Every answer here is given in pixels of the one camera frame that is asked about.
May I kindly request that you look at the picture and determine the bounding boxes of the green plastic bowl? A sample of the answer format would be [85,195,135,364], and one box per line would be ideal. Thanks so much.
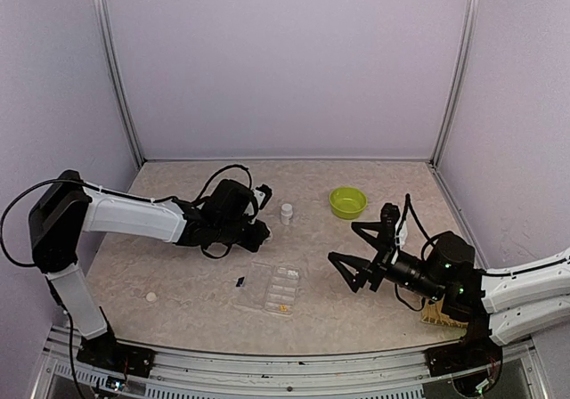
[329,187,368,220]

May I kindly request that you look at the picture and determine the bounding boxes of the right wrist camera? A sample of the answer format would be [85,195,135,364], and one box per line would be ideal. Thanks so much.
[379,203,408,248]

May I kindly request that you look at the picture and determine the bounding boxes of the large white pill bottle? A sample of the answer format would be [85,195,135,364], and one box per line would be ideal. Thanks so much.
[281,203,293,225]

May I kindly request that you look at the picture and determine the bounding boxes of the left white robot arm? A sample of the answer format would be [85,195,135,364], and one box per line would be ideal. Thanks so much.
[28,170,273,368]

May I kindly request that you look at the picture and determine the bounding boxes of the aluminium front rail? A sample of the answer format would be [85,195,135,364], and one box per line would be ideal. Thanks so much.
[28,325,551,399]

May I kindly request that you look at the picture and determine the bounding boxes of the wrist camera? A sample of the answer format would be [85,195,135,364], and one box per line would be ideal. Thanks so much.
[379,203,408,248]
[253,184,273,211]

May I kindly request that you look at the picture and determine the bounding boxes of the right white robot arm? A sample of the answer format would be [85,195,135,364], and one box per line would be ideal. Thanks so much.
[328,222,569,367]

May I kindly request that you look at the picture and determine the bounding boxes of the woven bamboo tray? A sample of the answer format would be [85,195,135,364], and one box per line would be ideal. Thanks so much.
[420,300,468,328]

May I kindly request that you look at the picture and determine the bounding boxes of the clear plastic pill organizer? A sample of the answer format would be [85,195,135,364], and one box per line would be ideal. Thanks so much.
[236,262,301,316]

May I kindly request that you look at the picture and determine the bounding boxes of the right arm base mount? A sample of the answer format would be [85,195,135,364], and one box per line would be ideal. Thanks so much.
[424,337,503,378]

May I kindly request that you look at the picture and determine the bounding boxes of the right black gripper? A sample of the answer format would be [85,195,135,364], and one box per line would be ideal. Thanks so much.
[329,222,447,302]

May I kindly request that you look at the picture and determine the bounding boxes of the right aluminium frame post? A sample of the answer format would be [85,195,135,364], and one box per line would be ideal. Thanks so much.
[429,0,485,168]

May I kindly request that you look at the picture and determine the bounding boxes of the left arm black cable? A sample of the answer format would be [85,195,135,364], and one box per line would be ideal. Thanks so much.
[198,163,255,204]

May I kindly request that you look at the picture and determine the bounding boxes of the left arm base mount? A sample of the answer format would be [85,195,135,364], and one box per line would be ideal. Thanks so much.
[77,314,156,379]

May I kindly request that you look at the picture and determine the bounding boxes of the left aluminium frame post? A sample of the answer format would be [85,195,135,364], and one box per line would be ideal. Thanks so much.
[93,0,146,170]

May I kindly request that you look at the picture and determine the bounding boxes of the white bottle cap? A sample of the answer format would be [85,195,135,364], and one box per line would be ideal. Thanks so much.
[145,292,158,303]

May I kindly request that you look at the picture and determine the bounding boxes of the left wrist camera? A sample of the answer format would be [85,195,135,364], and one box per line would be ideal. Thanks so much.
[253,184,273,211]

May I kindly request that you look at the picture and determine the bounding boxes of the aluminium frame post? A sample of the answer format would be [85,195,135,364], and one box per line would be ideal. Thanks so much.
[429,0,485,168]
[93,0,146,170]

